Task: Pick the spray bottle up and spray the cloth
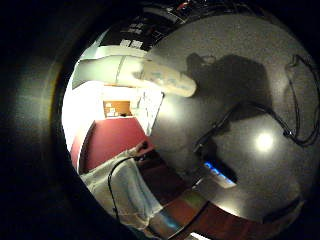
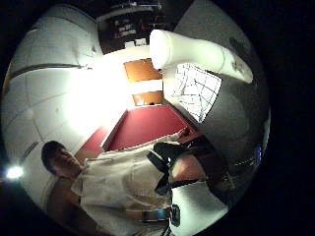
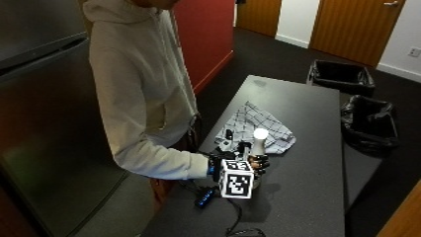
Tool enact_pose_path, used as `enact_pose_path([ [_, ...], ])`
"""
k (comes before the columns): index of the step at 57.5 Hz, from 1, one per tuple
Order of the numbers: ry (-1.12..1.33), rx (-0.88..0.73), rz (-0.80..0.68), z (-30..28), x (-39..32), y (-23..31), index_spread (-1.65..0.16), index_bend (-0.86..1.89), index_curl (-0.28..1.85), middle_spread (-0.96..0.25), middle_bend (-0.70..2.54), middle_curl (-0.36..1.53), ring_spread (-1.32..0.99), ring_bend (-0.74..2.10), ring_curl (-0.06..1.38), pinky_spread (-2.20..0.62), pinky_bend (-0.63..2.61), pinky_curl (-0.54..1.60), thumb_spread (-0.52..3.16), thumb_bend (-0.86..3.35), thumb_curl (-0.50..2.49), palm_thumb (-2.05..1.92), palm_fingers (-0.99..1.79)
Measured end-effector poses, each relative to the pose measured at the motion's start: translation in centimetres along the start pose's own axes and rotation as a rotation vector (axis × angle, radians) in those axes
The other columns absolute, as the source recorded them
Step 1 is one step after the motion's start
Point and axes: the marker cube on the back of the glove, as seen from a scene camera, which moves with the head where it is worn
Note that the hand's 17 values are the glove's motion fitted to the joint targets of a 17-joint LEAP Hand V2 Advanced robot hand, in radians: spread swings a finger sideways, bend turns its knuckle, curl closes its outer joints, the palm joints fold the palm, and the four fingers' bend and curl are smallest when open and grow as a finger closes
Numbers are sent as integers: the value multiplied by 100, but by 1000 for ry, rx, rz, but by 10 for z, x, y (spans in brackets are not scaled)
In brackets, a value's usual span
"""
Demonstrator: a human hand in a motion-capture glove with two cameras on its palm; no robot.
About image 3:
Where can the lit white light bulb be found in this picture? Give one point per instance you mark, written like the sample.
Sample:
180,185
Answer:
260,138

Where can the white cube with black markers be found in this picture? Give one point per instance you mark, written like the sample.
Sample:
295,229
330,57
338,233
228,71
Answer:
236,181

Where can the white checked cloth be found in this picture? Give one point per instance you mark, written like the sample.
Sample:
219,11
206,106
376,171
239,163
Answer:
259,121

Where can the black hub with blue lights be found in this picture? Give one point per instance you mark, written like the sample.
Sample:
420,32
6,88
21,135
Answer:
206,197

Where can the black lined waste bin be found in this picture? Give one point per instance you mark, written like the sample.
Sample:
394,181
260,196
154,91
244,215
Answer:
371,125
342,77

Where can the wooden panel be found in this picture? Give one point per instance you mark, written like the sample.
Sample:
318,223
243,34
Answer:
406,217

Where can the person in grey hoodie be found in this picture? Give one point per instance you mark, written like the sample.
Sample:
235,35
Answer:
131,82

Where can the plain wooden door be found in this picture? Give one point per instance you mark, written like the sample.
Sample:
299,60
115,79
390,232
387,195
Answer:
259,16

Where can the grey steel refrigerator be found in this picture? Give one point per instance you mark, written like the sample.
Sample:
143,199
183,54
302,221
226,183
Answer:
49,125

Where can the white wall outlet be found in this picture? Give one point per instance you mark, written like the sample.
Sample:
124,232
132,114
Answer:
415,52

